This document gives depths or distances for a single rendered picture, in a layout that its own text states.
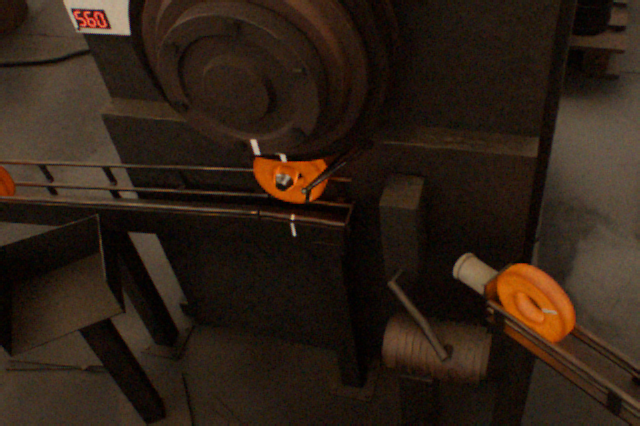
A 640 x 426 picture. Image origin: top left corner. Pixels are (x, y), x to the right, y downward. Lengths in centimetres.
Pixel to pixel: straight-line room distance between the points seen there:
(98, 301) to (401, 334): 67
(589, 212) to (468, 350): 111
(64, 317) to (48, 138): 169
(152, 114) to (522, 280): 86
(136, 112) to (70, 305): 46
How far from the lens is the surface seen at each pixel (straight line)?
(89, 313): 155
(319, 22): 103
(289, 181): 132
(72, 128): 316
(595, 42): 294
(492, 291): 130
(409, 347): 142
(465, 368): 142
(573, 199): 245
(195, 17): 104
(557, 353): 125
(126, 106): 157
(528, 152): 129
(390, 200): 130
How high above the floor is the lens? 174
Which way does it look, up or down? 46 degrees down
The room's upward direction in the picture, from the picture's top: 11 degrees counter-clockwise
